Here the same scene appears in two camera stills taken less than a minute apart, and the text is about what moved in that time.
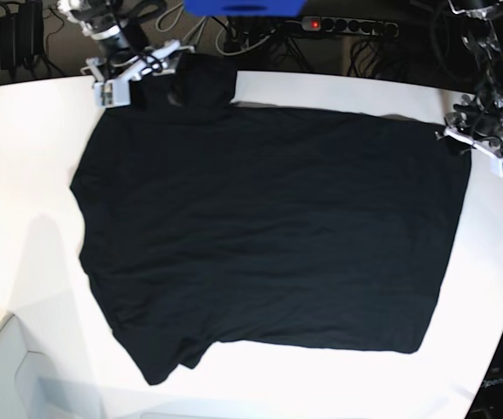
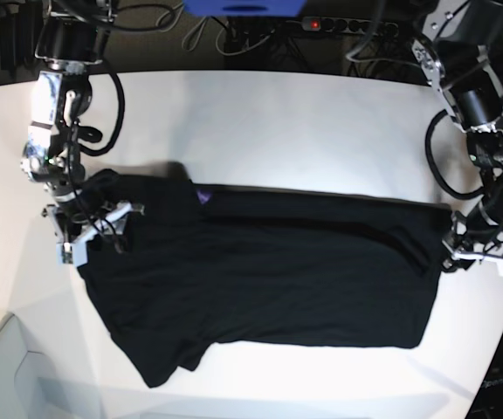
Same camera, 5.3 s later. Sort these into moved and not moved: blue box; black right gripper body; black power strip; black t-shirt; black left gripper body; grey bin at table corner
Moved: black right gripper body; black t-shirt; black left gripper body
Not moved: blue box; grey bin at table corner; black power strip
